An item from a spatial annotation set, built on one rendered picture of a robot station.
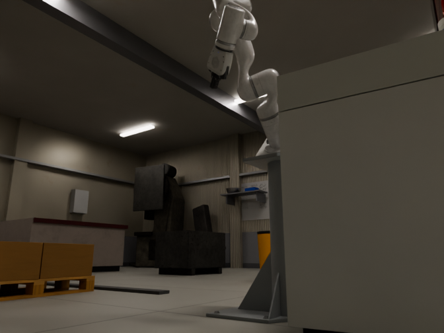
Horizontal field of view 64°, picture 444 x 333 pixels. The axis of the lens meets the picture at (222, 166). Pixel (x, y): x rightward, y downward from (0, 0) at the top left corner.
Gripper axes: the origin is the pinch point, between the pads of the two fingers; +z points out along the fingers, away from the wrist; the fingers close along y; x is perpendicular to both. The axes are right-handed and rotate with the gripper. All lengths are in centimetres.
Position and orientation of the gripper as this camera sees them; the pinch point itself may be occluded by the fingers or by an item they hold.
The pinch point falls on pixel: (214, 83)
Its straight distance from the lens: 158.0
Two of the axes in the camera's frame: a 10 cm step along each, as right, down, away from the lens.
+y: 6.4, 5.3, -5.6
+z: -2.7, 8.3, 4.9
